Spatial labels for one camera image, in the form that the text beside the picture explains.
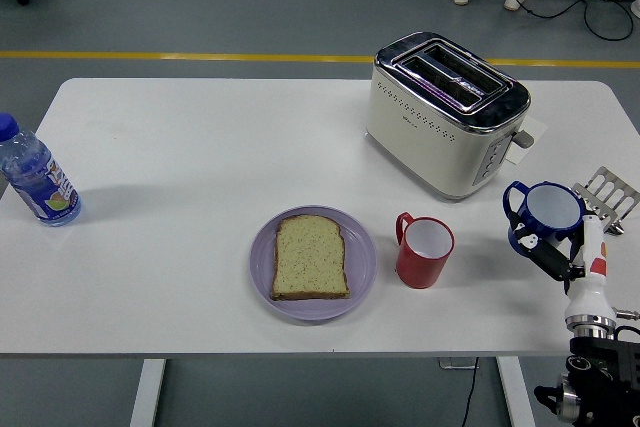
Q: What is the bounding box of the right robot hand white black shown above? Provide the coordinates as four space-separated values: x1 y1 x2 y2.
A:
508 214 612 323

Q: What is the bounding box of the blue cup white inside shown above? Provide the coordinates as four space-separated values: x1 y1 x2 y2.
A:
502 180 586 253

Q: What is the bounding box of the red cup white inside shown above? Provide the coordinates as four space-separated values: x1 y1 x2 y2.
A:
395 211 456 291

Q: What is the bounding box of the bread slice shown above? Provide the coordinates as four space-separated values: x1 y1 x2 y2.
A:
270 214 351 301

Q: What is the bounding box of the metal toast rack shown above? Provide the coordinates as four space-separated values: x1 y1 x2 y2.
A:
573 165 640 236

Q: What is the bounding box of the white table leg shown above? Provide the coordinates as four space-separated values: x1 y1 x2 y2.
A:
128 359 167 427
496 356 536 427

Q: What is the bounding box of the cream chrome toaster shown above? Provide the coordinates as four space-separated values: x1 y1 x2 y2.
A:
363 31 535 203

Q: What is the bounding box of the purple plate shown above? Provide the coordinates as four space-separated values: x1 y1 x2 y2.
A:
249 204 379 322

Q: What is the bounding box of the water bottle blue cap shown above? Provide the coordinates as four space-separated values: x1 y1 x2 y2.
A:
0 113 83 228

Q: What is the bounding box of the grey under-table bracket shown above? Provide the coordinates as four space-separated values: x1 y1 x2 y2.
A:
438 356 479 371

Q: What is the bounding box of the thin black hanging cable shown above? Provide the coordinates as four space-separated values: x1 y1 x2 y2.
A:
459 356 480 427

